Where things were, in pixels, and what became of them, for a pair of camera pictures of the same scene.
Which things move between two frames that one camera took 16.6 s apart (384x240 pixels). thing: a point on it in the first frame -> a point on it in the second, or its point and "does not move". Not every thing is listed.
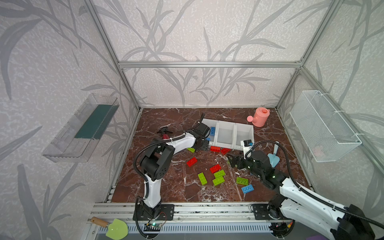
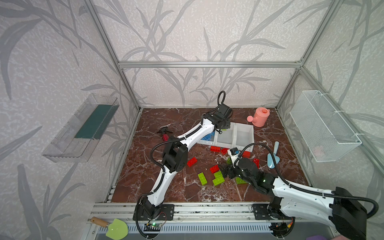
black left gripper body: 205,142 -> 219,123
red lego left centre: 191,162 does not move
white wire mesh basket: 326,135 does not move
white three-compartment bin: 228,134 does not move
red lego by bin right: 225,150 does not move
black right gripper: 240,162 -> 227,171
